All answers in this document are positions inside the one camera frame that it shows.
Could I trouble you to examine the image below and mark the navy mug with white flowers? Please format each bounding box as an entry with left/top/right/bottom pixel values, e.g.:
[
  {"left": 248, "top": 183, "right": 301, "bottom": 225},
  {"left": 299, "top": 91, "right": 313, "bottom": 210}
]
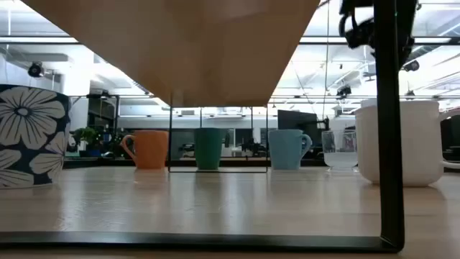
[{"left": 0, "top": 83, "right": 72, "bottom": 190}]

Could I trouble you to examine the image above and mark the green cup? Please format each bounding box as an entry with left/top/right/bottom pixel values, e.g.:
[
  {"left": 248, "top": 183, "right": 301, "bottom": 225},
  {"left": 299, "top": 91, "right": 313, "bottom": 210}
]
[{"left": 193, "top": 127, "right": 226, "bottom": 171}]

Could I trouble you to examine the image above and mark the light blue mug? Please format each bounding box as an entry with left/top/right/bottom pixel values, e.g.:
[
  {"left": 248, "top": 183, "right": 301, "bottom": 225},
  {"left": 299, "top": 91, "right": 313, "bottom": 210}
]
[{"left": 267, "top": 129, "right": 313, "bottom": 171}]

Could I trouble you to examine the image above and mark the black metal rack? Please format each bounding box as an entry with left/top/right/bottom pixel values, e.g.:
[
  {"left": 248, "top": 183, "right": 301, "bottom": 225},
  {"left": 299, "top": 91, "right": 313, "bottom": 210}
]
[{"left": 86, "top": 93, "right": 120, "bottom": 159}]

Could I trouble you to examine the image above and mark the clear glass cup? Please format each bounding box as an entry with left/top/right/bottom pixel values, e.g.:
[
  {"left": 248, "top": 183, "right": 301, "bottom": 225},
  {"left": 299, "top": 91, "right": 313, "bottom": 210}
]
[{"left": 321, "top": 129, "right": 359, "bottom": 173}]

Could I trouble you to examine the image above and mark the black metal table frame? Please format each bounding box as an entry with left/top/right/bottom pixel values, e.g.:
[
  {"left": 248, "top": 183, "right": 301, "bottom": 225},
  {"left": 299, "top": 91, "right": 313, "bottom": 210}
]
[{"left": 63, "top": 157, "right": 360, "bottom": 168}]

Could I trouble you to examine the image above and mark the green potted plant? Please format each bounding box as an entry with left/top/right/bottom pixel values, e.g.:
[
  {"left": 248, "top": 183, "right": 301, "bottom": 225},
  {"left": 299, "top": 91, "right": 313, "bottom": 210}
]
[{"left": 71, "top": 126, "right": 104, "bottom": 158}]

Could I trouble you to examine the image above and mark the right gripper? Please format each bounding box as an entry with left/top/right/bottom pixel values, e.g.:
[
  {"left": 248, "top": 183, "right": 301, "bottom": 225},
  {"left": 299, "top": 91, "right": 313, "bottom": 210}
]
[{"left": 339, "top": 0, "right": 374, "bottom": 50}]

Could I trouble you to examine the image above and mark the wooden shelf with black legs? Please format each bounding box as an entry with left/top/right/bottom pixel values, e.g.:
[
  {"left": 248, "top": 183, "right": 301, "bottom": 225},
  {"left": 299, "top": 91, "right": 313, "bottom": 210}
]
[{"left": 0, "top": 0, "right": 405, "bottom": 253}]

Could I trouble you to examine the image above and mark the orange mug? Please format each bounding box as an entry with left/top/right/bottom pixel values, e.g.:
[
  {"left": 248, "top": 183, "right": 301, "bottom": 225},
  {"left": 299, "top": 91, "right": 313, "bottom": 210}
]
[{"left": 120, "top": 129, "right": 170, "bottom": 171}]

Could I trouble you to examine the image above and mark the black computer monitor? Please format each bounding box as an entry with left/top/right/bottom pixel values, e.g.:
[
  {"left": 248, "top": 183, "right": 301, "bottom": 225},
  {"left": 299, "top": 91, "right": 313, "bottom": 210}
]
[{"left": 277, "top": 109, "right": 330, "bottom": 159}]

